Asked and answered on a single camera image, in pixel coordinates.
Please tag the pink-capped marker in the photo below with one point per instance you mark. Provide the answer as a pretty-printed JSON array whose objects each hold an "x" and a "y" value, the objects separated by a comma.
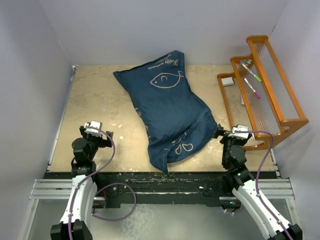
[{"x": 251, "y": 87}]

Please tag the blue fish-print pillowcase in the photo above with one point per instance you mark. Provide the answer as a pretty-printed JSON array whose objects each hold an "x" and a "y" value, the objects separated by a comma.
[{"x": 178, "y": 123}]

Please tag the small card on rack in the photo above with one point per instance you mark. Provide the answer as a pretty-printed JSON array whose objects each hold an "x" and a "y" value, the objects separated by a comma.
[{"x": 242, "y": 100}]

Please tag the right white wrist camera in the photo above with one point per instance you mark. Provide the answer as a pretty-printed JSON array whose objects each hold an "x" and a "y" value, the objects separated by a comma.
[{"x": 240, "y": 132}]

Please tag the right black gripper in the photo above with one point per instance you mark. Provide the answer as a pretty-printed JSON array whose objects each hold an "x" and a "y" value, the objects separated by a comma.
[{"x": 220, "y": 132}]

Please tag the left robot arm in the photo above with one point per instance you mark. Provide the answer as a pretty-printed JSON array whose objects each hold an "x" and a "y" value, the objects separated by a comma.
[{"x": 75, "y": 222}]

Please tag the aluminium table frame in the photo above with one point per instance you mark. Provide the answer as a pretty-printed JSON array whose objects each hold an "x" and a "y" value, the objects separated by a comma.
[{"x": 96, "y": 95}]

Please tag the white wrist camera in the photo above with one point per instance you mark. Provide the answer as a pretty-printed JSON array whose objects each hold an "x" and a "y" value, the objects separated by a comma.
[
  {"x": 93, "y": 127},
  {"x": 240, "y": 132}
]

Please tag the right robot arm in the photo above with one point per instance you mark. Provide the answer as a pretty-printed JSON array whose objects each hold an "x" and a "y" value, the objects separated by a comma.
[{"x": 245, "y": 187}]

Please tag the green-capped marker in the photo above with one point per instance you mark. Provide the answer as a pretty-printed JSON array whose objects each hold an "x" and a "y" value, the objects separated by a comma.
[{"x": 251, "y": 72}]

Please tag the white eraser box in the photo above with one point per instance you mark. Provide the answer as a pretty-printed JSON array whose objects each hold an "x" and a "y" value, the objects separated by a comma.
[{"x": 227, "y": 81}]

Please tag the orange wooden stepped rack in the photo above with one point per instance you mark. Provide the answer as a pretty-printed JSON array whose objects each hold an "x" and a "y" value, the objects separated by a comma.
[{"x": 277, "y": 111}]

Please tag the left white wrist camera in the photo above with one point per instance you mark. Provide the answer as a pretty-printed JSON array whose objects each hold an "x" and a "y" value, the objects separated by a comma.
[{"x": 93, "y": 127}]

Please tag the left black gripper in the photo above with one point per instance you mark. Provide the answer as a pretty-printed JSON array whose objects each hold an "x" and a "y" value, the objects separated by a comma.
[{"x": 106, "y": 142}]

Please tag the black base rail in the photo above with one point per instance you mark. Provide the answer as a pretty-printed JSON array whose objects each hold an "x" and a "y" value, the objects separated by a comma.
[{"x": 158, "y": 188}]

